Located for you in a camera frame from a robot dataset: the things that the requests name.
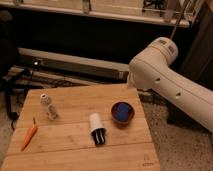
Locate orange chili pepper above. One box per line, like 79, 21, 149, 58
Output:
21, 119, 38, 150

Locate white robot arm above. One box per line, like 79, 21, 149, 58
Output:
127, 37, 213, 133

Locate blue ball in bowl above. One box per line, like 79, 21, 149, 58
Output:
116, 103, 130, 122

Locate red bowl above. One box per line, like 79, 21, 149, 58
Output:
111, 102, 135, 125

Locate white and black cup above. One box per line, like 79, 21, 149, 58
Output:
89, 113, 106, 145

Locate long white baseboard heater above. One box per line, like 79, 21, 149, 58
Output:
18, 48, 129, 80

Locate dark cabinet on right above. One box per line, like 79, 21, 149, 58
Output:
173, 0, 213, 93

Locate black office chair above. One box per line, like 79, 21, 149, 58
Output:
0, 10, 30, 120

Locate metal pole stand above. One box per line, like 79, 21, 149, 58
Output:
170, 0, 194, 39

